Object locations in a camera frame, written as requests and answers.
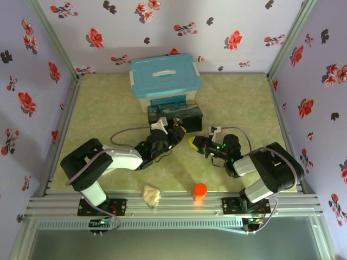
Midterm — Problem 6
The starry night painted box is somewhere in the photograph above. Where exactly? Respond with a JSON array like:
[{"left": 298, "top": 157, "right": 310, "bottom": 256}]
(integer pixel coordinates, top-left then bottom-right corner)
[{"left": 147, "top": 100, "right": 204, "bottom": 134}]

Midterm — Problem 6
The orange plastic bottle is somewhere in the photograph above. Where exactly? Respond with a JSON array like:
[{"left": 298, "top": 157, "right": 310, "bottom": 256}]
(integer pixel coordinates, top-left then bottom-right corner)
[{"left": 192, "top": 183, "right": 209, "bottom": 204}]

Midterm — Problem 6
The crumpled beige paper ball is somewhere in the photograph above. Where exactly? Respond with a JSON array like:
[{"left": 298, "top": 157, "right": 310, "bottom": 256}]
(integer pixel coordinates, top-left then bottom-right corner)
[{"left": 142, "top": 185, "right": 162, "bottom": 210}]

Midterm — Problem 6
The blue-lidded plastic storage box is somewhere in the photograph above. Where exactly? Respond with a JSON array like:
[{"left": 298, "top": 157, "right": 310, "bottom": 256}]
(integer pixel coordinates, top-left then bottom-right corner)
[{"left": 129, "top": 53, "right": 203, "bottom": 113}]

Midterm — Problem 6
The right green circuit board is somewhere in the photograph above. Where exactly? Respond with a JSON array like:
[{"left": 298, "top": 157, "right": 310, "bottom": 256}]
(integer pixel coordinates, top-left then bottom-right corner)
[{"left": 247, "top": 216, "right": 266, "bottom": 226}]

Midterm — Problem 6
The green circuit board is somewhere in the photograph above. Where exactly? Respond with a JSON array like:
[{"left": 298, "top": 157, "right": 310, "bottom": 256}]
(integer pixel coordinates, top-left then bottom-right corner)
[
  {"left": 89, "top": 217, "right": 115, "bottom": 228},
  {"left": 247, "top": 216, "right": 266, "bottom": 226}
]

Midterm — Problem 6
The left green circuit board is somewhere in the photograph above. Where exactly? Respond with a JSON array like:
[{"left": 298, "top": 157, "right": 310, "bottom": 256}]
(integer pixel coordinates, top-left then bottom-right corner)
[{"left": 89, "top": 217, "right": 115, "bottom": 228}]

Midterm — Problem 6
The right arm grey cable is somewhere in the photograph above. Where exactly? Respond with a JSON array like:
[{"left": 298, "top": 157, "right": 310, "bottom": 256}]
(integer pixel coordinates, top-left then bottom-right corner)
[{"left": 220, "top": 126, "right": 299, "bottom": 235}]

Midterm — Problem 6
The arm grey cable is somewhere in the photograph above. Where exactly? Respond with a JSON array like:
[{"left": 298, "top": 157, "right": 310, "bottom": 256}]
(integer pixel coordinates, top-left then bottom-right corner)
[
  {"left": 220, "top": 126, "right": 299, "bottom": 235},
  {"left": 66, "top": 125, "right": 154, "bottom": 232}
]

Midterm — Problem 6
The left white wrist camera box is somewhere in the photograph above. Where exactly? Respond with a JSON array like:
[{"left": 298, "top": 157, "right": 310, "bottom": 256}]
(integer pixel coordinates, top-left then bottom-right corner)
[{"left": 150, "top": 117, "right": 169, "bottom": 135}]

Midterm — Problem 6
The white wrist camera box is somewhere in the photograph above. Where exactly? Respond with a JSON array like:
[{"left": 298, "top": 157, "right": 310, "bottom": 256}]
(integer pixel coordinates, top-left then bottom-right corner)
[
  {"left": 150, "top": 117, "right": 169, "bottom": 135},
  {"left": 207, "top": 125, "right": 222, "bottom": 142}
]

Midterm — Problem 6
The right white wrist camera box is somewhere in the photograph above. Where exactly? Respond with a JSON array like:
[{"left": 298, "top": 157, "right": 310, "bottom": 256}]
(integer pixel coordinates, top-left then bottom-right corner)
[{"left": 207, "top": 125, "right": 222, "bottom": 142}]

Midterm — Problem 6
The left arm grey cable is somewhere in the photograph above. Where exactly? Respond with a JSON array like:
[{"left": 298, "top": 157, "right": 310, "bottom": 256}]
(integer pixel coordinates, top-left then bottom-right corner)
[{"left": 66, "top": 125, "right": 154, "bottom": 232}]

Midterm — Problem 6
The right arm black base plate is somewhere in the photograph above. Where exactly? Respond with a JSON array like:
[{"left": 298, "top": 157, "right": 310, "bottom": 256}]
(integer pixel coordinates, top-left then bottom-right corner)
[{"left": 221, "top": 197, "right": 272, "bottom": 216}]

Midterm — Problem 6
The aluminium frame rail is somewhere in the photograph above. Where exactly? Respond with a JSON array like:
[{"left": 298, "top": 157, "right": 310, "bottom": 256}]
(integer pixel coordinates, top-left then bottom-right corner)
[{"left": 23, "top": 188, "right": 325, "bottom": 218}]

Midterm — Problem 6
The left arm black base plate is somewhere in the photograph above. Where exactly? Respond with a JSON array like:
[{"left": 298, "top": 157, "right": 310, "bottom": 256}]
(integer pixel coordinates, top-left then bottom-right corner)
[{"left": 77, "top": 198, "right": 128, "bottom": 217}]

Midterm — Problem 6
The grey slotted cable duct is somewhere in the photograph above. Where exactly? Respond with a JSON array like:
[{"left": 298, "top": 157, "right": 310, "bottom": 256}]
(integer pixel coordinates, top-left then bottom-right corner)
[{"left": 36, "top": 217, "right": 244, "bottom": 231}]

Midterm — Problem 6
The aluminium frame post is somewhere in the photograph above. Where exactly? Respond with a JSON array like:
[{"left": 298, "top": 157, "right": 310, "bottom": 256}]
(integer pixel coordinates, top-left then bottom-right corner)
[
  {"left": 26, "top": 0, "right": 83, "bottom": 80},
  {"left": 266, "top": 0, "right": 318, "bottom": 80}
]

